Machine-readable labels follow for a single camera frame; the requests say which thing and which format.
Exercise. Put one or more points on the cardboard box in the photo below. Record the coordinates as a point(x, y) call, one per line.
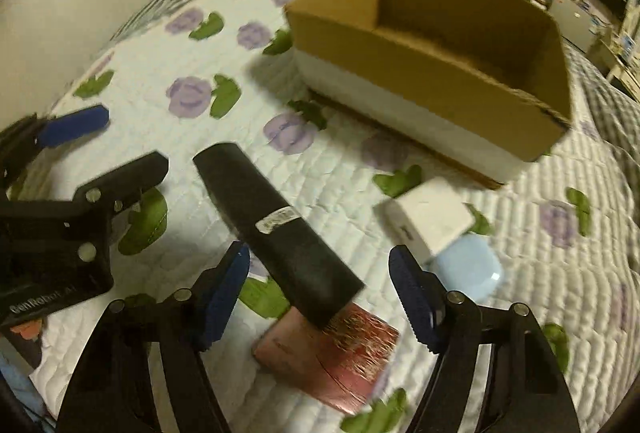
point(450, 63)

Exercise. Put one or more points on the black rectangular case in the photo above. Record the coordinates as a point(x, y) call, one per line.
point(285, 233)

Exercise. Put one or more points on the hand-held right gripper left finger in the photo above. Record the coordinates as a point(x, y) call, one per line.
point(227, 285)

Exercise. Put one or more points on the white charger cube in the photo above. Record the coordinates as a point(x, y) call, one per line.
point(430, 220)

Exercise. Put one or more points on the floral quilted blanket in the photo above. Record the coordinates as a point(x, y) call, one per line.
point(350, 193)

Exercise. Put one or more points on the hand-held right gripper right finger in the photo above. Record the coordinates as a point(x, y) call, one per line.
point(412, 295)

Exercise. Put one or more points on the light blue earbuds case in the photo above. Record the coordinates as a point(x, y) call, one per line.
point(467, 270)

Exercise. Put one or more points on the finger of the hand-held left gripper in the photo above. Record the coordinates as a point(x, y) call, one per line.
point(75, 125)
point(125, 180)

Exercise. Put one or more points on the red patterned wallet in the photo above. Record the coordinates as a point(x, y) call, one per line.
point(332, 363)

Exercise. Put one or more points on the cluttered white desk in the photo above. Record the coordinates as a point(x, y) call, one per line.
point(575, 10)

